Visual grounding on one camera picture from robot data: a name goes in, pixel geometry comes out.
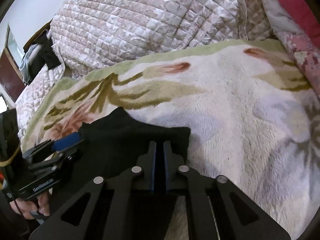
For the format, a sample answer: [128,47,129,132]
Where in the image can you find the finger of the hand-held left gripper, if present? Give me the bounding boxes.
[29,140,85,173]
[22,133,81,162]

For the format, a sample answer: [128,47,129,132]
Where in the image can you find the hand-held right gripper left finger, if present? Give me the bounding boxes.
[29,142,157,240]

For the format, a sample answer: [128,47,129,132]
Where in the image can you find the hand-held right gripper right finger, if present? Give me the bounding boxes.
[164,142,292,240]

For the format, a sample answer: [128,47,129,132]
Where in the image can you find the black pants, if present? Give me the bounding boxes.
[51,106,192,240]

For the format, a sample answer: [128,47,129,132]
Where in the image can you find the person's left hand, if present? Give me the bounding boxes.
[10,194,50,217]

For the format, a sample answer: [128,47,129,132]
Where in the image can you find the person's dark clothing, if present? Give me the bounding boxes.
[0,200,40,240]

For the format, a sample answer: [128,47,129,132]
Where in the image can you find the brown wooden door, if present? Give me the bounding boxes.
[0,49,25,103]

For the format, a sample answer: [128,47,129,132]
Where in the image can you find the floral fleece blanket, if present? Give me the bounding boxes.
[19,39,320,240]

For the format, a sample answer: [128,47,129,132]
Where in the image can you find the quilted beige bedspread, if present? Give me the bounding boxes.
[15,0,274,112]

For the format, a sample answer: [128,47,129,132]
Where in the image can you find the pink floral quilt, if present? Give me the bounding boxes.
[251,0,320,97]

